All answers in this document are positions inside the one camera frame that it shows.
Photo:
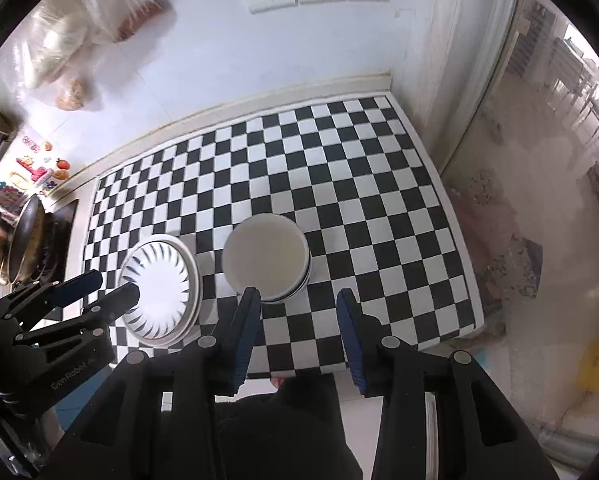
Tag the metal wok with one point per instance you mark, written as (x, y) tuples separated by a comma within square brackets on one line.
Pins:
[(24, 240)]

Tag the silver pipe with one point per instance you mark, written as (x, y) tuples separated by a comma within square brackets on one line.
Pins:
[(569, 442)]

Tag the glass window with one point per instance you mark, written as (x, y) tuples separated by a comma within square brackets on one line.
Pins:
[(529, 185)]

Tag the black white checkered mat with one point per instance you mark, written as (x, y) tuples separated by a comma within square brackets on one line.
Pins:
[(354, 185)]

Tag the clear plastic bag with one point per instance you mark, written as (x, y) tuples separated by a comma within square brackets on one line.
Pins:
[(59, 40)]

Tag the bag of red food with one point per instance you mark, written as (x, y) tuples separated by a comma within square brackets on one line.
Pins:
[(142, 20)]

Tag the white blue leaf-pattern plate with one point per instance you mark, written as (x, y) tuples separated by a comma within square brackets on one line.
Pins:
[(164, 280)]

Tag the colourful wall stickers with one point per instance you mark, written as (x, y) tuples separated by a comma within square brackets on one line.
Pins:
[(34, 167)]

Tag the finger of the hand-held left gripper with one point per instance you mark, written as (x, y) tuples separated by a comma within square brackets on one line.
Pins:
[(74, 287), (119, 300)]

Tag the bag of brown food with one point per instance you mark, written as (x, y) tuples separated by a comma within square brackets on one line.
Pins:
[(73, 92)]

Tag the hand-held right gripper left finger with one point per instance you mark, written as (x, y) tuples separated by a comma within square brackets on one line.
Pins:
[(244, 340)]

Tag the white bowl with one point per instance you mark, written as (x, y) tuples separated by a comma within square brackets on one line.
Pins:
[(264, 255), (306, 280)]

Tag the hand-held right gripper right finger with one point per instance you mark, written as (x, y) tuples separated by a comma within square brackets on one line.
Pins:
[(352, 340)]

